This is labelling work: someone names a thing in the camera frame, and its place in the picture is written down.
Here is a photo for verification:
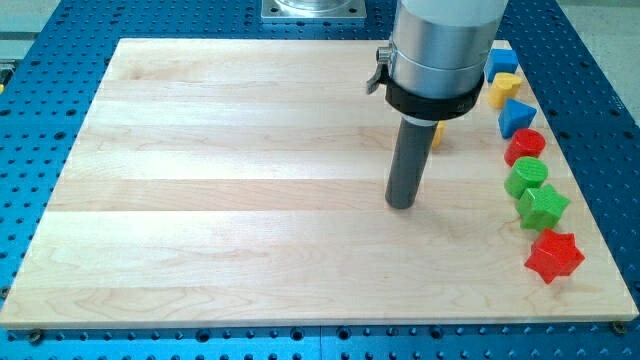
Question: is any red star block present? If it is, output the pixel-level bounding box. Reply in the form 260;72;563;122
524;228;585;284

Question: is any green cylinder block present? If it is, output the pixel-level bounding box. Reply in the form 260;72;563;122
504;156;548;199

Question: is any yellow hexagon block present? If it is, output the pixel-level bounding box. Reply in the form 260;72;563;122
432;121;446;148

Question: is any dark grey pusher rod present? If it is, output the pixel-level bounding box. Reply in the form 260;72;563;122
385;118;437;209

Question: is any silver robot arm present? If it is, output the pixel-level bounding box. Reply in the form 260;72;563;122
366;0;507;125

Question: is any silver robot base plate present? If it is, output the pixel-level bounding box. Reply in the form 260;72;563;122
261;0;367;21

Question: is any blue cube block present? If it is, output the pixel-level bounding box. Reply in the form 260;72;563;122
484;48;519;83

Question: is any yellow heart block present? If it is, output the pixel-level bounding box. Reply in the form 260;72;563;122
488;72;523;109

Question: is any light wooden board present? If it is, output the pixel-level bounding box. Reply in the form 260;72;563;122
1;39;638;329

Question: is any blue triangle block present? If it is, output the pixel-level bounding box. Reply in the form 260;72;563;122
498;99;537;139

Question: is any red cylinder block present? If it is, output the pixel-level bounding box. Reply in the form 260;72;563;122
504;129;546;166

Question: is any green star block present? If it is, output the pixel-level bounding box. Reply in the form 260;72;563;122
516;184;570;231

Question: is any blue perforated table plate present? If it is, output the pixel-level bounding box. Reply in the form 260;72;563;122
1;1;639;359

